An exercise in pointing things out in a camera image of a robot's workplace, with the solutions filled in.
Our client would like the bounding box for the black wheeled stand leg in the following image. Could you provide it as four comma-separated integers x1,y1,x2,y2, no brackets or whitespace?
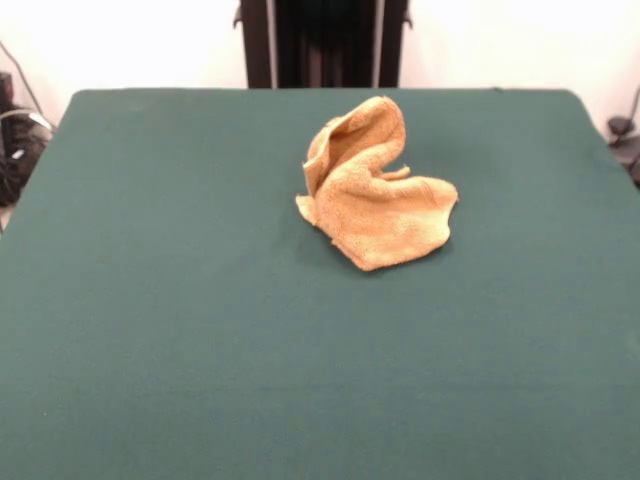
606,115,640,189

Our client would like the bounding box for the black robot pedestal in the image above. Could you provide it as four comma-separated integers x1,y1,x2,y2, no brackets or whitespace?
233,0,414,90

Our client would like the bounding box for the dark green table cloth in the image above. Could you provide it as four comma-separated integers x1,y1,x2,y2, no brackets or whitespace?
0,88,640,480

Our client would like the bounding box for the tan terry towel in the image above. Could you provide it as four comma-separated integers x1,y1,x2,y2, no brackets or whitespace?
294,95,460,273

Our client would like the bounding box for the black equipment pile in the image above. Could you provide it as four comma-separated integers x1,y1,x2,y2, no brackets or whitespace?
0,107,54,207

